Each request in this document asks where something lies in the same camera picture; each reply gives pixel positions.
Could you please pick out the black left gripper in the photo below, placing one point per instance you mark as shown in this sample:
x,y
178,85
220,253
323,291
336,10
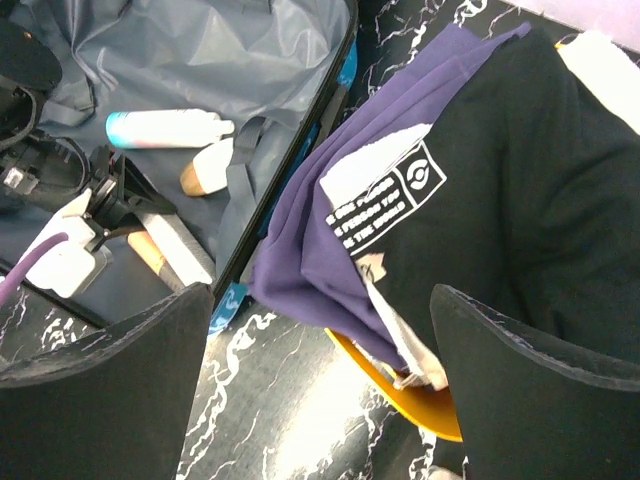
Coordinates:
x,y
50,173

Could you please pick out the blue fish-print suitcase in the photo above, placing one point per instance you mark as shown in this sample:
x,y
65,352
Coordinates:
x,y
271,67

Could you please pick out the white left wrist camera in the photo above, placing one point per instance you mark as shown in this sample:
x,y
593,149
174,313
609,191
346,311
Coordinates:
x,y
58,259

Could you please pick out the small white jar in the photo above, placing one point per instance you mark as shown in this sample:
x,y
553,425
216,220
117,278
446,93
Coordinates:
x,y
206,173

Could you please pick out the white cosmetic tube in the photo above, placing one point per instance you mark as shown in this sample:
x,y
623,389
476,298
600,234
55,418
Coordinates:
x,y
183,252

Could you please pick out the white pink-tipped bottle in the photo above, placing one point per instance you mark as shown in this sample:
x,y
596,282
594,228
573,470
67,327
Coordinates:
x,y
160,129

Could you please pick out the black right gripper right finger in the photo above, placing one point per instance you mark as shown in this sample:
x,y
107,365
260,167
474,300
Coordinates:
x,y
530,405

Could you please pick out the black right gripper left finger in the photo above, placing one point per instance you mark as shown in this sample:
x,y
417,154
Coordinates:
x,y
112,405

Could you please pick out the brown small tube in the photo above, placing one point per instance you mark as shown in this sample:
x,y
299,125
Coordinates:
x,y
144,246

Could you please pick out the white towel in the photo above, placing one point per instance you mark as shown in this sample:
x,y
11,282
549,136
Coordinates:
x,y
601,66

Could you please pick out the orange plastic basket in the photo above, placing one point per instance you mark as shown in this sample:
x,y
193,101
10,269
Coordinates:
x,y
433,411

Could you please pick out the purple garment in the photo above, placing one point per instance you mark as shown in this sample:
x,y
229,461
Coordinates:
x,y
303,268

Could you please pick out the black garment with label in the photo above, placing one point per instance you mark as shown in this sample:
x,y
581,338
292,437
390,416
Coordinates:
x,y
525,196

